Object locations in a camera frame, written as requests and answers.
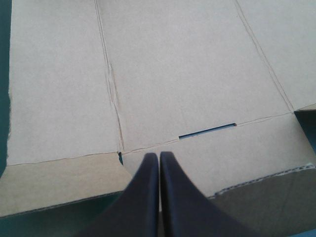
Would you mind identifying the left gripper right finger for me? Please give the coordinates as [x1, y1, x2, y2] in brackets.
[159, 151, 260, 237]

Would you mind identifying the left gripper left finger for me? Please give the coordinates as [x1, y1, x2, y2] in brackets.
[76, 153, 159, 237]

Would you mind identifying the brown cardboard box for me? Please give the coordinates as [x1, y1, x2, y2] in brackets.
[0, 0, 316, 237]

